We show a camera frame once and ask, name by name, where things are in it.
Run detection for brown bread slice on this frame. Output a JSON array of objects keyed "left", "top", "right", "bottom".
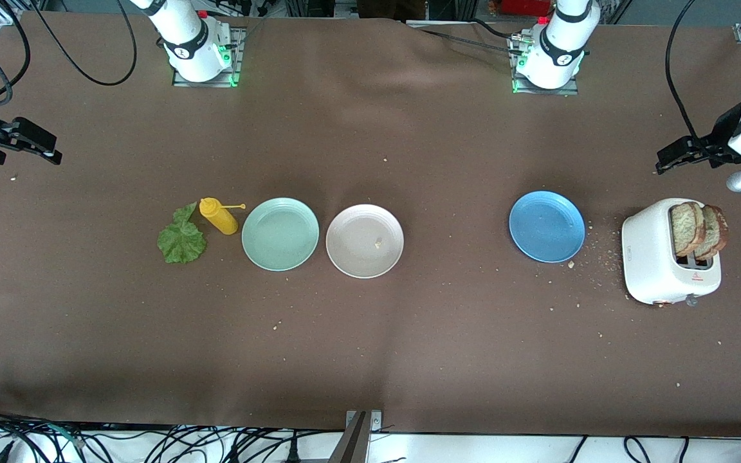
[
  {"left": 670, "top": 201, "right": 707, "bottom": 258},
  {"left": 694, "top": 204, "right": 729, "bottom": 262}
]

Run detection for green lettuce leaf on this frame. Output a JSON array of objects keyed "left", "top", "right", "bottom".
[{"left": 156, "top": 202, "right": 208, "bottom": 265}]

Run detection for yellow mustard squeeze bottle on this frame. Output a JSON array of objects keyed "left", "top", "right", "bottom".
[{"left": 199, "top": 197, "right": 247, "bottom": 236}]

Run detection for blue plate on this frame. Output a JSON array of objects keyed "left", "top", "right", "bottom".
[{"left": 508, "top": 190, "right": 586, "bottom": 264}]

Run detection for mint green plate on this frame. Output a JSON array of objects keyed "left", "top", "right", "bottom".
[{"left": 241, "top": 197, "right": 320, "bottom": 272}]

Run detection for beige plate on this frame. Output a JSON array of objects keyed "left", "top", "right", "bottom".
[{"left": 325, "top": 204, "right": 405, "bottom": 279}]

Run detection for white two-slot toaster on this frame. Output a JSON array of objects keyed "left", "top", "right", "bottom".
[{"left": 621, "top": 197, "right": 723, "bottom": 307}]

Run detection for red box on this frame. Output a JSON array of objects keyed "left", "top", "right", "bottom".
[{"left": 498, "top": 0, "right": 554, "bottom": 17}]

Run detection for brown tablecloth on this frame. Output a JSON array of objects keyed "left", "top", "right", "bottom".
[{"left": 0, "top": 12, "right": 741, "bottom": 439}]

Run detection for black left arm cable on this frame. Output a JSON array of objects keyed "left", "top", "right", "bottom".
[{"left": 664, "top": 0, "right": 741, "bottom": 155}]

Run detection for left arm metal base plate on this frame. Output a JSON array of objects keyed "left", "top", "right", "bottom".
[{"left": 511, "top": 29, "right": 580, "bottom": 97}]

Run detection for black cable on tablecloth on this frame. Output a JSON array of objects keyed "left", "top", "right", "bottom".
[{"left": 409, "top": 18, "right": 529, "bottom": 57}]

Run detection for looped black cable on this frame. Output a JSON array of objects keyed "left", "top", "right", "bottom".
[{"left": 623, "top": 436, "right": 653, "bottom": 463}]

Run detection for tangled black cables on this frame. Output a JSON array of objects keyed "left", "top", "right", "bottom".
[{"left": 0, "top": 405, "right": 410, "bottom": 463}]

